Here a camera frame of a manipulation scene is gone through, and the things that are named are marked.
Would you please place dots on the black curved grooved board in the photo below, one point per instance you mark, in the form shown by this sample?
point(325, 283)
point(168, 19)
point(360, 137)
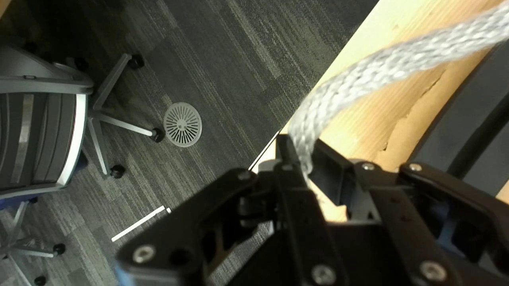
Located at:
point(478, 121)

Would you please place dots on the white floor tape strip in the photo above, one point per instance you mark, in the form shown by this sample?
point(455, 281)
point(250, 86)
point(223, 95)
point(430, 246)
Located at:
point(139, 224)

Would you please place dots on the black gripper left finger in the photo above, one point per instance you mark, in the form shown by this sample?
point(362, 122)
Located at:
point(212, 238)

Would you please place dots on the grey round floor disc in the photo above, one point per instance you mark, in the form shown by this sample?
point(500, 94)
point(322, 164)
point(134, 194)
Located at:
point(183, 124)

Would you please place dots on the office chair base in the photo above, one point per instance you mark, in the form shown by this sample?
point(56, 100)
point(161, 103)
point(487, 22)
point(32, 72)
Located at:
point(40, 253)
point(121, 122)

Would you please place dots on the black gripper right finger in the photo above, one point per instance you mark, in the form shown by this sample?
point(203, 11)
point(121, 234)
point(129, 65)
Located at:
point(424, 227)

